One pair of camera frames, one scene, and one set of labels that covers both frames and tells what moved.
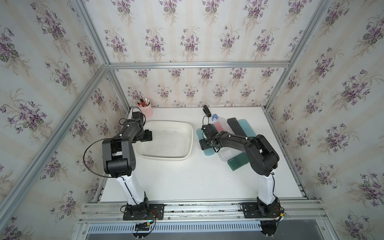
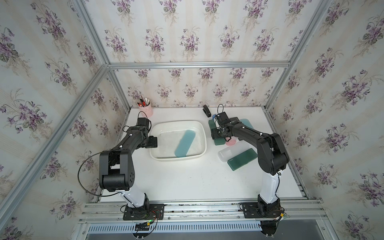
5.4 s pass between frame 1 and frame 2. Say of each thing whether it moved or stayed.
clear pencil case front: stayed
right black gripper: moved
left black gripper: moved
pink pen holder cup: stayed
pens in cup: stayed
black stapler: stayed
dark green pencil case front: stayed
